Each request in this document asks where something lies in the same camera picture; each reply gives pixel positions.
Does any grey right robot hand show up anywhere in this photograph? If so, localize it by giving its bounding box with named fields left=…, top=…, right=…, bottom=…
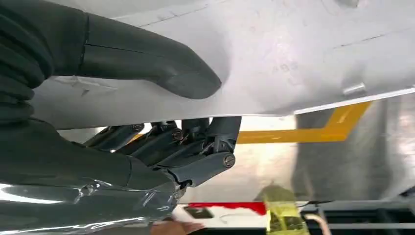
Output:
left=0, top=6, right=242, bottom=235

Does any red label strip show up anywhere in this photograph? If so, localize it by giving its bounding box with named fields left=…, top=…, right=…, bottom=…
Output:
left=188, top=201, right=267, bottom=216

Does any black frame rack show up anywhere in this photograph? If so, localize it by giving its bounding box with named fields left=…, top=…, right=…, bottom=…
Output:
left=300, top=191, right=415, bottom=235

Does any white cable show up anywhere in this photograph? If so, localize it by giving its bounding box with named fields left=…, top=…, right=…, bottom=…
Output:
left=303, top=213, right=332, bottom=235

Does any white card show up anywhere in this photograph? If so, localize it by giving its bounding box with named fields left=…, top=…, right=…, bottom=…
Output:
left=172, top=204, right=270, bottom=229

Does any person's hand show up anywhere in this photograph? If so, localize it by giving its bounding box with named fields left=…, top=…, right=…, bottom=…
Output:
left=150, top=220, right=205, bottom=235

